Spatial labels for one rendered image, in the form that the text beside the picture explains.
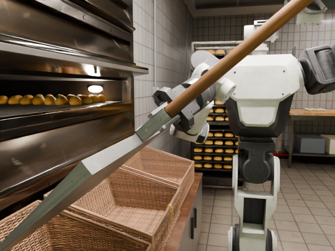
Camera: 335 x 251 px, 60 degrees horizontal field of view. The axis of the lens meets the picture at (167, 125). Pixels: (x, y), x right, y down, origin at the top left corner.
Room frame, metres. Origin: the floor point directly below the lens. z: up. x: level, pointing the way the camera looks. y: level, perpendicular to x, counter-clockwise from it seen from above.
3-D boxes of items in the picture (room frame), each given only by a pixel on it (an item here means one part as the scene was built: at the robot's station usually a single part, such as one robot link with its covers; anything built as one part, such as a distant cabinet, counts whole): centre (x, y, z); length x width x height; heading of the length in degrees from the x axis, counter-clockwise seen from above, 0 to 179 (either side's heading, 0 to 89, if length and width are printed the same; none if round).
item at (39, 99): (2.06, 0.79, 1.21); 0.61 x 0.48 x 0.06; 77
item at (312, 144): (4.80, -2.38, 0.35); 0.50 x 0.36 x 0.24; 167
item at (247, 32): (1.11, -0.34, 1.47); 0.10 x 0.07 x 0.09; 73
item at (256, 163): (1.20, -0.37, 1.01); 0.28 x 0.13 x 0.18; 168
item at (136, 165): (1.94, 0.09, 0.72); 0.56 x 0.49 x 0.28; 166
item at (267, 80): (1.17, -0.36, 1.27); 0.34 x 0.30 x 0.36; 73
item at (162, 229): (1.35, 0.22, 0.72); 0.56 x 0.49 x 0.28; 167
